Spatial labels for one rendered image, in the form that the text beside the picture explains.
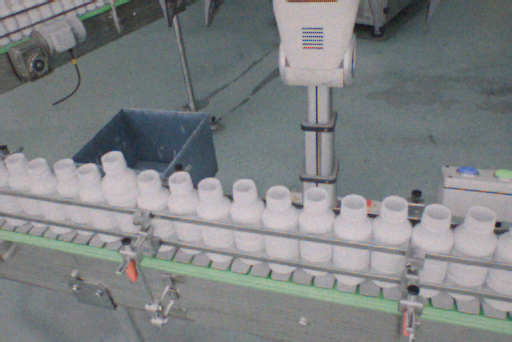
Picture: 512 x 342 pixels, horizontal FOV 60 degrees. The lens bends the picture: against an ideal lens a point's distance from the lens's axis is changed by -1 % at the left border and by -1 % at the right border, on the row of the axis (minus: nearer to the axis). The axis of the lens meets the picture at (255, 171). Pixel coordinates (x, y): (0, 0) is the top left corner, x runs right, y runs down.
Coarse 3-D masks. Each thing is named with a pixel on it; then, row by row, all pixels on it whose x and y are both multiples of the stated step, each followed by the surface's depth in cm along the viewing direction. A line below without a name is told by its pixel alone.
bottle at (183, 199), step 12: (180, 180) 78; (180, 192) 75; (192, 192) 77; (168, 204) 78; (180, 204) 76; (192, 204) 77; (192, 216) 78; (180, 228) 79; (192, 228) 79; (180, 240) 82; (192, 240) 81; (192, 252) 83
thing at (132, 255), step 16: (416, 192) 75; (416, 208) 71; (144, 224) 76; (128, 240) 73; (144, 240) 78; (128, 256) 74; (416, 256) 63; (128, 272) 75; (416, 272) 65; (144, 288) 79; (400, 288) 68; (416, 288) 60; (160, 304) 83; (400, 304) 61; (416, 304) 60; (160, 320) 85; (400, 336) 66
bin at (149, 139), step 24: (120, 120) 144; (144, 120) 145; (168, 120) 142; (192, 120) 139; (96, 144) 134; (120, 144) 146; (144, 144) 152; (168, 144) 149; (192, 144) 128; (144, 168) 154; (168, 168) 115; (192, 168) 129; (216, 168) 148
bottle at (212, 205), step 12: (204, 180) 75; (216, 180) 74; (204, 192) 72; (216, 192) 73; (204, 204) 74; (216, 204) 74; (228, 204) 76; (204, 216) 74; (216, 216) 74; (228, 216) 76; (204, 228) 76; (216, 228) 76; (204, 240) 79; (216, 240) 77; (228, 240) 78
